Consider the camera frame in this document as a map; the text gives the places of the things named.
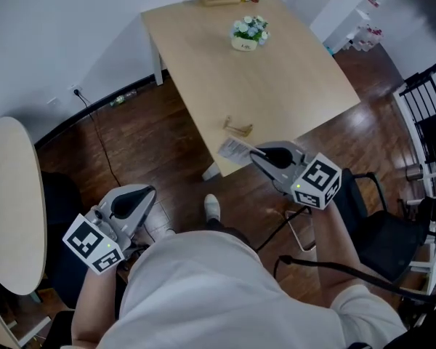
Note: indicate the light wooden table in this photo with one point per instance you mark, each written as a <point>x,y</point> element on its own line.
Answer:
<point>247,82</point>

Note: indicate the black metal rack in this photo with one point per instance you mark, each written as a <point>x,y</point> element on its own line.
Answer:
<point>427,96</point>

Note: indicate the person's leg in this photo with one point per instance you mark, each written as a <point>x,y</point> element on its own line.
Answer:
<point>227,231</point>

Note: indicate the white pot with flowers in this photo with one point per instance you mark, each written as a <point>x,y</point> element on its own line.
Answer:
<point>245,44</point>

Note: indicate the person's left forearm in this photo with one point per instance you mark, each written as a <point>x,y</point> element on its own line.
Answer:
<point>92,304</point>

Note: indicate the black chair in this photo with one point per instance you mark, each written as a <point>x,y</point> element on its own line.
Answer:
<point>61,202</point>
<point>385,238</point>

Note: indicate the white metal rack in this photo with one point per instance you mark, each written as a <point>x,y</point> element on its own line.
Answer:
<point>421,265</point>

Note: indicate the person's white shoe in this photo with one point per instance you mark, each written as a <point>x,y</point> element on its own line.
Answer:
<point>212,205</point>

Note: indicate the person's right forearm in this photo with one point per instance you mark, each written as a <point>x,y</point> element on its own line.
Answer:
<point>334,253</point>

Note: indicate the green plastic bottle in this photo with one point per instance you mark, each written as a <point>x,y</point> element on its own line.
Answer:
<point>121,99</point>

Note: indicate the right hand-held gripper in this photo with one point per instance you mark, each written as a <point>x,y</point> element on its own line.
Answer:
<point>318,176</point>

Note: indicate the round wooden table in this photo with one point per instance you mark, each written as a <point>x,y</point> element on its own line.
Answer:
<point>11,195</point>

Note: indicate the white wall socket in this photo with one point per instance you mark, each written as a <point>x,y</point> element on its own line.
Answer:
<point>72,87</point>

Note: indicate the white shelf with items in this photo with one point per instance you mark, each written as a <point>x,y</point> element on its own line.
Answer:
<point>363,16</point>

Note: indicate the person's white shirt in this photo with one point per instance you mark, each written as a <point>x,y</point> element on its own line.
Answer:
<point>221,296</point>

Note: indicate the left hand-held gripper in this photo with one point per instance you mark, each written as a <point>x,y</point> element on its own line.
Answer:
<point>83,240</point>

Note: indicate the white printed table card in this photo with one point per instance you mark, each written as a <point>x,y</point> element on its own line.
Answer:
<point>234,149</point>

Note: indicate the small wooden stand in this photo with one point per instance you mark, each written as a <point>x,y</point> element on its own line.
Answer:
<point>240,128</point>

